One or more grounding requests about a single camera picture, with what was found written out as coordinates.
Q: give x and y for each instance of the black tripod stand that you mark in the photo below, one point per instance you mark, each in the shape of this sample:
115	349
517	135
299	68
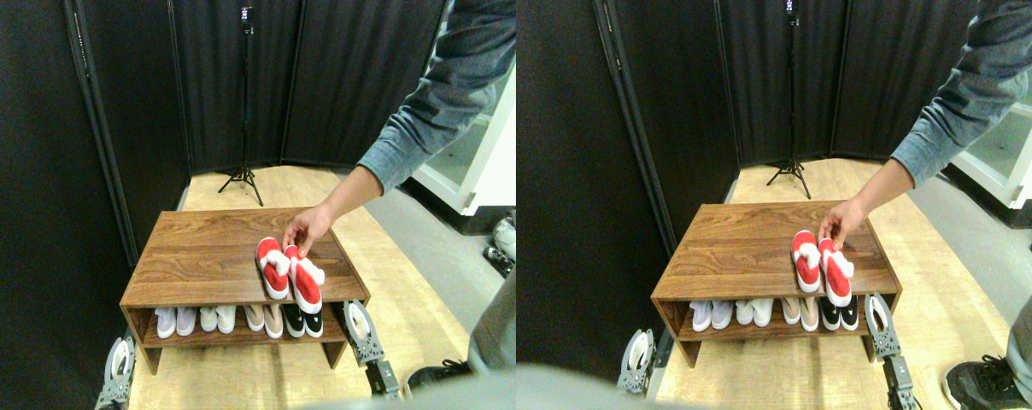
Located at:
793	85
246	85

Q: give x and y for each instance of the white and black machine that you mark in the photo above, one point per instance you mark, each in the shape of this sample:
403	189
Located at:
503	239

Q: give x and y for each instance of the pale lilac shoe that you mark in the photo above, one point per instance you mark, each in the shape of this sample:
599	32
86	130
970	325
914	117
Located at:
720	315
166	325
186	323
700	318

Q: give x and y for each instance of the black curtain stand pole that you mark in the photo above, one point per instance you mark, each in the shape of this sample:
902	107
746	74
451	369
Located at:
636	128
102	128

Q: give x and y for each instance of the brown shoe rack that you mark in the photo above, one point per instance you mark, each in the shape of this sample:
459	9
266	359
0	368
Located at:
191	256
721	256

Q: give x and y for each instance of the person's hand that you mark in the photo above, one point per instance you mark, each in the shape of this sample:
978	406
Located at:
845	222
309	229

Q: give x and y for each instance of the red shoe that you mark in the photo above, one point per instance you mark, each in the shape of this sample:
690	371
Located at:
272	269
837	275
305	282
806	263

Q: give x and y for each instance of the grey curtain stand foot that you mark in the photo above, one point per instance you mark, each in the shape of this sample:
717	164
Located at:
663	359

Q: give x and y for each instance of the beige shoe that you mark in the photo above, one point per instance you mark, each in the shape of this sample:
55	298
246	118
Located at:
790	312
274	325
810	316
254	320

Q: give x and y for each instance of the white shoe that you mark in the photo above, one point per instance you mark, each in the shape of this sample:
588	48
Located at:
208	320
226	321
763	313
743	313

